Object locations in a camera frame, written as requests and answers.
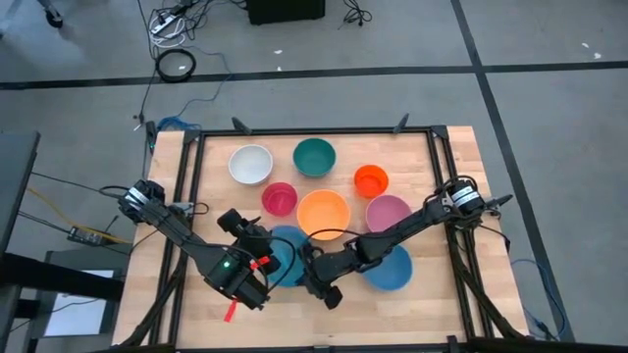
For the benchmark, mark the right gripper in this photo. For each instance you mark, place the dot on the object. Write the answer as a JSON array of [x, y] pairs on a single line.
[[333, 267]]

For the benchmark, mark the small orange bowl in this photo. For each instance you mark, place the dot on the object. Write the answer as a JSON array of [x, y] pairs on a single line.
[[371, 181]]

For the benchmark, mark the black frame bracket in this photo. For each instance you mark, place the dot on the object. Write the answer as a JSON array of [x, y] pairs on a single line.
[[241, 126], [401, 123]]

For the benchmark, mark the small black electronics box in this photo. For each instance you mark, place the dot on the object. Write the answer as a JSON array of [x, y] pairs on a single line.
[[86, 236]]

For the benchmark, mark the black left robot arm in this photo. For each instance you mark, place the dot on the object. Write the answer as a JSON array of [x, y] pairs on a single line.
[[167, 223]]

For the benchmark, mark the red tape strip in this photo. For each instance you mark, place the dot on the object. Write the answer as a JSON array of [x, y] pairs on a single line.
[[261, 262]]

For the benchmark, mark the black aluminium table frame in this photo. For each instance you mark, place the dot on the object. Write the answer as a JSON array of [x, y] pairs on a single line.
[[343, 131]]

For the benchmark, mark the red tape tag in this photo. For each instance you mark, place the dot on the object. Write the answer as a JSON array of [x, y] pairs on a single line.
[[230, 311]]

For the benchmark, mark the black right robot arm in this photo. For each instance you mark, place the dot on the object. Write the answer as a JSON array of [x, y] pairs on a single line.
[[417, 216]]

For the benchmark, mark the blue bowl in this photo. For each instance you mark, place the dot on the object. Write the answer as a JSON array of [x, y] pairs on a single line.
[[392, 274]]

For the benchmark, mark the white power strip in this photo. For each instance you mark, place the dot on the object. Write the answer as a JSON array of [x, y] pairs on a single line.
[[163, 23]]

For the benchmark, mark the pink bowl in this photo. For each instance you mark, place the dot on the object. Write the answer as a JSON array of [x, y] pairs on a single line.
[[385, 211]]

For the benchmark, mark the small magenta bowl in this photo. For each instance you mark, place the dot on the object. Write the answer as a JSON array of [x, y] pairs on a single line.
[[279, 199]]

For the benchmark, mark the dark desk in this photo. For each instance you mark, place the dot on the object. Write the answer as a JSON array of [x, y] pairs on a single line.
[[15, 186]]

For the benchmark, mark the black table-level camera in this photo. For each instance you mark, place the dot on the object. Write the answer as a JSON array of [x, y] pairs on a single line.
[[452, 344]]

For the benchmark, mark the turquoise bowl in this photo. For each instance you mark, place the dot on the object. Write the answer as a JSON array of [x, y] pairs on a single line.
[[282, 250]]

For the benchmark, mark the white bowl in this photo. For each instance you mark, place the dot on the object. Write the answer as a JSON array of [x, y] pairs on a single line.
[[250, 164]]

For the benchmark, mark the large orange bowl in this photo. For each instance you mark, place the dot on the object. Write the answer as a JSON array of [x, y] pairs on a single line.
[[324, 213]]

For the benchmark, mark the dark teal bowl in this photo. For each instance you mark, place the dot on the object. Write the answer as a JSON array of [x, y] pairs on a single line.
[[314, 157]]

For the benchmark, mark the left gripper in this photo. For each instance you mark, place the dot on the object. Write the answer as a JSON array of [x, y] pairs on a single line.
[[255, 245]]

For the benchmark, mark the black floor box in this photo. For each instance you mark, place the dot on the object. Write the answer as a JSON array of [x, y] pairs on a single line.
[[286, 11]]

